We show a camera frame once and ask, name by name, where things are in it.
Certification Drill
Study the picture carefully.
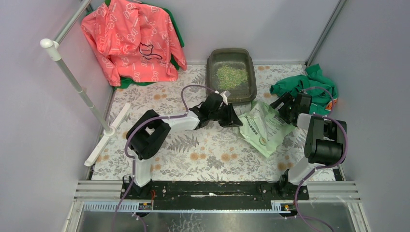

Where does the green cat litter bag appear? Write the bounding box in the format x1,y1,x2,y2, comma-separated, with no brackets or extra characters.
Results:
238,101,295,158

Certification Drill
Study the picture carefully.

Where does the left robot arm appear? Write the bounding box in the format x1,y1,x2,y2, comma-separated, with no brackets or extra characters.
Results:
125,91,243,199

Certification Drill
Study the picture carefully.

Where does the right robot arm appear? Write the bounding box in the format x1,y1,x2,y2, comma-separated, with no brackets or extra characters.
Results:
270,92,348,199

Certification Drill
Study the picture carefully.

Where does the green cat litter pile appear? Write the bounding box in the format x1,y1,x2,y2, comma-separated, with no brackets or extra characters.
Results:
217,65,248,90

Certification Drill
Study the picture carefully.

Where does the grey plastic litter box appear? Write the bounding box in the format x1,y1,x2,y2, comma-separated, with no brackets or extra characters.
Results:
205,48,257,104

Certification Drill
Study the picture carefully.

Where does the crumpled green garment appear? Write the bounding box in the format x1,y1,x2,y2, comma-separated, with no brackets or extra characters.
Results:
269,64,338,115

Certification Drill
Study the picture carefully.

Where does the floral patterned mat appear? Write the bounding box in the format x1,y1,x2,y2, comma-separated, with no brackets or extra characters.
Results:
91,65,306,181

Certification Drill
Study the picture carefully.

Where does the pink hooded jacket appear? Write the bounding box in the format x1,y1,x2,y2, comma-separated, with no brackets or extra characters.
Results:
80,0,188,87

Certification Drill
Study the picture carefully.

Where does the white clothes rack pole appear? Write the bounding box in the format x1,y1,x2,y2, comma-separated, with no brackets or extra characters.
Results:
40,38,131,167

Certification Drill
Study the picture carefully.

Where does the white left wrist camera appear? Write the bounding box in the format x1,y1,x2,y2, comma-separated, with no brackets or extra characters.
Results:
219,91,230,105

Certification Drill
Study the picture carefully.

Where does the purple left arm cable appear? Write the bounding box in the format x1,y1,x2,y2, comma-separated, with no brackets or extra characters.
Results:
110,84,219,232

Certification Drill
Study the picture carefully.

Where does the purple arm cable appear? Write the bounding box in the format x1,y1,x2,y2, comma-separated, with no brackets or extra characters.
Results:
110,84,219,232
293,86,349,232

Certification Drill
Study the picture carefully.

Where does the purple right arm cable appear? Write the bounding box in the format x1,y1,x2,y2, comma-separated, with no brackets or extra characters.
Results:
293,86,349,232

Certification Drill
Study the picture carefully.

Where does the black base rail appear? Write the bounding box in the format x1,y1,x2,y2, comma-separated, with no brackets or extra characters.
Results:
120,180,309,210

